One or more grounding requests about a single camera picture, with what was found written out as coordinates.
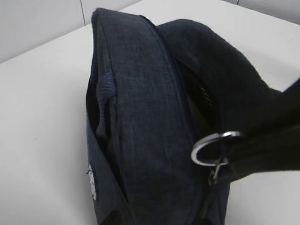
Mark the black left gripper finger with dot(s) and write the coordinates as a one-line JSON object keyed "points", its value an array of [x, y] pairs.
{"points": [[270, 140]]}

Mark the navy blue lunch bag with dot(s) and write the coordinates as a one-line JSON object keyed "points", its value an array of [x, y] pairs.
{"points": [[154, 91]]}

